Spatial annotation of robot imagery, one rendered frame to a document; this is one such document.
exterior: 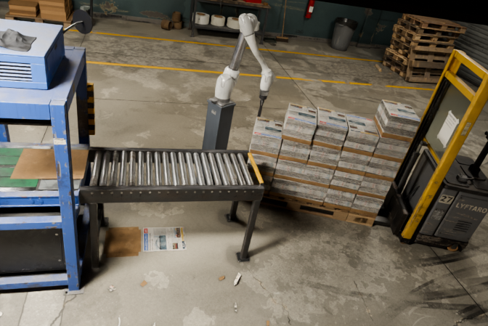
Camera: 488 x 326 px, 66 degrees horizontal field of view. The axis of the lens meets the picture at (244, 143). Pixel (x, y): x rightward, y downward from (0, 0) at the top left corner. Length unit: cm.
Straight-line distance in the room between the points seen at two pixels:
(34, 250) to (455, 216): 367
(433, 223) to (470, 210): 35
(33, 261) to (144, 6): 750
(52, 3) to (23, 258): 646
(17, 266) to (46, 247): 26
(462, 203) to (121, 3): 811
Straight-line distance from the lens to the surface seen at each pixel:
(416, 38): 961
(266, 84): 354
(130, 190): 280
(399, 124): 370
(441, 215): 420
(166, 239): 355
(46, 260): 316
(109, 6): 981
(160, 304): 314
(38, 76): 240
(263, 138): 363
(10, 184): 295
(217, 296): 321
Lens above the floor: 257
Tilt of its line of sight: 31 degrees down
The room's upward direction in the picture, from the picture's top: 11 degrees clockwise
